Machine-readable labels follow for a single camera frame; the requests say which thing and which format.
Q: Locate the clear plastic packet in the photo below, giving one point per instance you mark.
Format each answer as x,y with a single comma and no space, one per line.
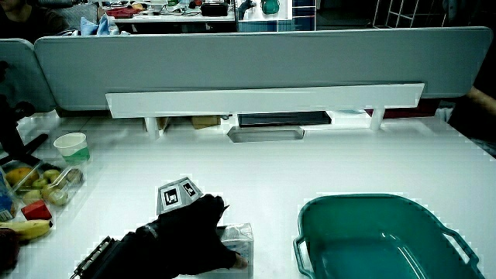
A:
240,240

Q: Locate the red block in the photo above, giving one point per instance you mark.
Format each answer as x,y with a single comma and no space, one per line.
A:
36,211

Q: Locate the black bag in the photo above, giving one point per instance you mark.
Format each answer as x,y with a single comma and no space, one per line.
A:
214,9

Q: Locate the small green fruit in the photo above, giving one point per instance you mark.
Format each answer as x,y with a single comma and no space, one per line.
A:
57,196
50,174
39,183
31,197

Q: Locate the light blue cloth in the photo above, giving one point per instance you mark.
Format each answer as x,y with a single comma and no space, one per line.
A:
98,27

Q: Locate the another person's forearm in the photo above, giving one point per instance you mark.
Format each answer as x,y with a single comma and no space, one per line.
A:
482,101

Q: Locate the dark red fruit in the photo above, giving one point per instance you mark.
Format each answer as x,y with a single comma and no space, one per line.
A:
7,250

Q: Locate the white background table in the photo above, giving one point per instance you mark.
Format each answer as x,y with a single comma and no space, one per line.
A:
174,18

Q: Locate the black camera stand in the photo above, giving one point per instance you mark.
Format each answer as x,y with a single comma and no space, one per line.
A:
11,135

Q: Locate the wide grey partition panel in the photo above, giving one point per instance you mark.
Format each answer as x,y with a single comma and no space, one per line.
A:
263,58

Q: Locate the yellow banana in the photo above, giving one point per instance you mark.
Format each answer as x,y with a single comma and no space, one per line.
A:
27,228

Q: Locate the red flat object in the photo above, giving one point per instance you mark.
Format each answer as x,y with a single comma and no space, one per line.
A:
403,111

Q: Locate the white desk shelf riser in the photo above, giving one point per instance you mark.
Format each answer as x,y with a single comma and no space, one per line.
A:
263,100

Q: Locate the blue white carton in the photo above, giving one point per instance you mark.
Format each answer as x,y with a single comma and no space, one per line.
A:
5,201

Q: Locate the narrow grey partition panel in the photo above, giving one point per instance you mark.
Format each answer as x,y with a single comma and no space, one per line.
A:
23,73

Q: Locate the teal plastic basin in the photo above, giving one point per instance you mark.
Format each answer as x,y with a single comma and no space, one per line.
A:
372,240

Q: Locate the brown cardboard box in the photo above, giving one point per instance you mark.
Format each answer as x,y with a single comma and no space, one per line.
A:
205,121

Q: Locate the orange fruit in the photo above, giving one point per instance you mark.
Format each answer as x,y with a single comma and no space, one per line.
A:
19,175

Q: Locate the clear plastic fruit box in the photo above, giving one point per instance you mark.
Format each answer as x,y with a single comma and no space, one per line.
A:
64,186

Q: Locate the person's right forearm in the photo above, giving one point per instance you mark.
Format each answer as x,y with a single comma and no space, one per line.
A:
116,259

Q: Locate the green bag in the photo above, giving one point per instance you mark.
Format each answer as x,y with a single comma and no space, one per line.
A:
270,6

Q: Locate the white desk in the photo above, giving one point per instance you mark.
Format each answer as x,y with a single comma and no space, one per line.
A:
271,166

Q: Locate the black tray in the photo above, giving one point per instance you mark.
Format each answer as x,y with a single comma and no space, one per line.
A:
283,119

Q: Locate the red cloth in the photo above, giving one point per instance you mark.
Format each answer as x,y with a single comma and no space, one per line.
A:
124,12

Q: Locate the person's right hand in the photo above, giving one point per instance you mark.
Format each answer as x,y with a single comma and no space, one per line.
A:
190,232

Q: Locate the white green paper cup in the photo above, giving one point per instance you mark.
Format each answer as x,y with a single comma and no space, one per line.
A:
71,147

